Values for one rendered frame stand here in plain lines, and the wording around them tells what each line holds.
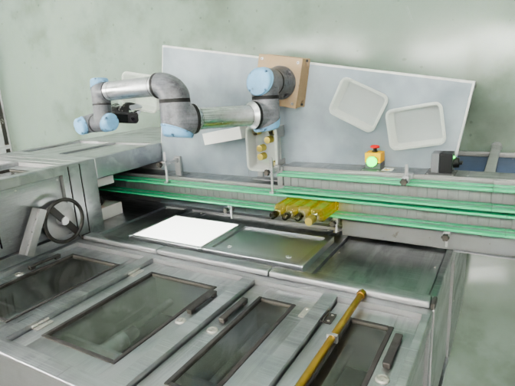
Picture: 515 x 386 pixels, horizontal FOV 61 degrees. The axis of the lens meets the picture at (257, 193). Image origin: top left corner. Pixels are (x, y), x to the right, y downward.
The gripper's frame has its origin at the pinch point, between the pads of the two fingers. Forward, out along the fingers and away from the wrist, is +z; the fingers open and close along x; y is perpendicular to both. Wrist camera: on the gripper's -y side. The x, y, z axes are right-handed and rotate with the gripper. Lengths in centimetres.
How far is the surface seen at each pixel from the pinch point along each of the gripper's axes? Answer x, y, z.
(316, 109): 0, -76, 37
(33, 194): 29, 19, -52
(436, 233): 38, -139, 19
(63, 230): 49, 14, -45
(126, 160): 31.6, 18.5, 2.4
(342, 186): 27, -97, 20
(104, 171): 31.9, 17.9, -13.0
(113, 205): 58, 27, -4
